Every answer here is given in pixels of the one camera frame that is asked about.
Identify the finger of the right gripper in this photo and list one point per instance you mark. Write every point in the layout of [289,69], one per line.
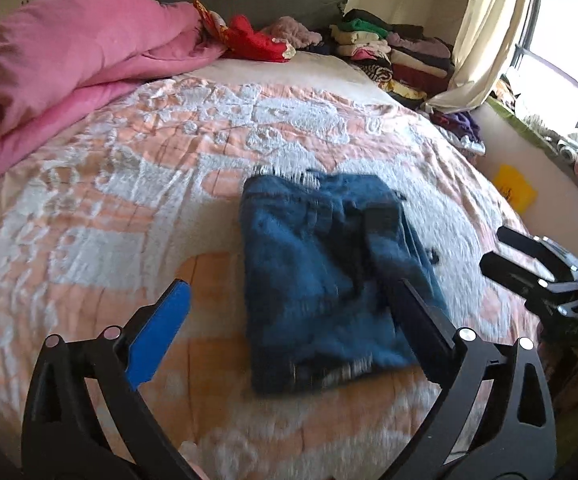
[538,292]
[560,262]

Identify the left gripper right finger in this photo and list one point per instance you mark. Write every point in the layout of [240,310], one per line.
[457,361]

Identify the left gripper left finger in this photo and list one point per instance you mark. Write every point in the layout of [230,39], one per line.
[148,335]

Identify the blue denim pants lace hem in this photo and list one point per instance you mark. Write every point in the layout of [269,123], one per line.
[324,255]

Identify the yellow sticky paper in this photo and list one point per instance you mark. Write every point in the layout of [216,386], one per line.
[514,187]

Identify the purple clothes pile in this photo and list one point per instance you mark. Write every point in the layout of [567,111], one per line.
[461,130]

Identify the stack of folded clothes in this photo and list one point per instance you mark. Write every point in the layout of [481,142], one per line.
[408,65]

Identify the cream curtain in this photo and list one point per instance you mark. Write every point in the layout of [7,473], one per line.
[482,46]

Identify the pink quilt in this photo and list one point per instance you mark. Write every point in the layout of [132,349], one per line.
[62,59]

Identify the red floral pillow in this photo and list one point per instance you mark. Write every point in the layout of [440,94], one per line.
[241,40]

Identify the mauve crumpled garment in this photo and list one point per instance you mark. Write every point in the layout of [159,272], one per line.
[293,32]

